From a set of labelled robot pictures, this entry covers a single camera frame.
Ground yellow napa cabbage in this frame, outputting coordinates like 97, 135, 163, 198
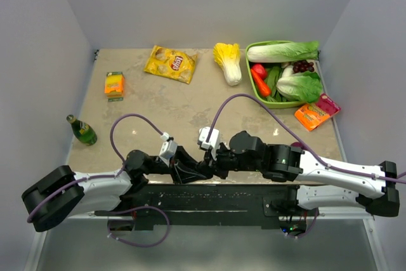
213, 43, 242, 86

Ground green plastic basket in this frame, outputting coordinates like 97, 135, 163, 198
245, 41, 321, 109

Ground green glass bottle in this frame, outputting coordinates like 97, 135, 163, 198
66, 114, 98, 146

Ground orange carrot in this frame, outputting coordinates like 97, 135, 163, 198
251, 69, 272, 98

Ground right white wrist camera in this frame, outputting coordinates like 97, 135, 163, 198
197, 127, 220, 160

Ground dark purple grapes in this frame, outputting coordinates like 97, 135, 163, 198
293, 60, 315, 73

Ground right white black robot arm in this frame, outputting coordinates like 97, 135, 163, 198
197, 127, 400, 217

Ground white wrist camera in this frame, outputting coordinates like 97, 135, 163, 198
197, 127, 220, 160
158, 132, 178, 167

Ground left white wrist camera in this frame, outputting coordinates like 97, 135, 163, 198
158, 132, 178, 167

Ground dark green spinach leaves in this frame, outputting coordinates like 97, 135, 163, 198
265, 65, 293, 103

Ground red pepper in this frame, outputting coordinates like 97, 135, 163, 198
251, 63, 268, 80

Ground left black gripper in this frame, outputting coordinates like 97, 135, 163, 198
145, 145, 207, 185

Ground orange pink snack packet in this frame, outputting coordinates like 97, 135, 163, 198
294, 93, 341, 131

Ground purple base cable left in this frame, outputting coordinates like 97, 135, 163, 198
107, 204, 173, 248

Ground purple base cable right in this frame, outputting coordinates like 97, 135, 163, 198
284, 207, 320, 240

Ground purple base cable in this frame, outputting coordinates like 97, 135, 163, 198
107, 204, 173, 248
284, 207, 320, 240

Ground green lettuce head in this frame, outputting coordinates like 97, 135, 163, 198
277, 72, 323, 103

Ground long green white cabbage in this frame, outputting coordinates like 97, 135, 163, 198
246, 41, 320, 63

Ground yellow Lays chips bag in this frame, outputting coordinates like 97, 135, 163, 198
144, 45, 198, 84

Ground black base mount frame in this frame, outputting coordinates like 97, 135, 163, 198
95, 184, 317, 230

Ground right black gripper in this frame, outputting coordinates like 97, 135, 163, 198
199, 140, 262, 180

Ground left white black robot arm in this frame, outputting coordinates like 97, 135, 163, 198
22, 146, 212, 232

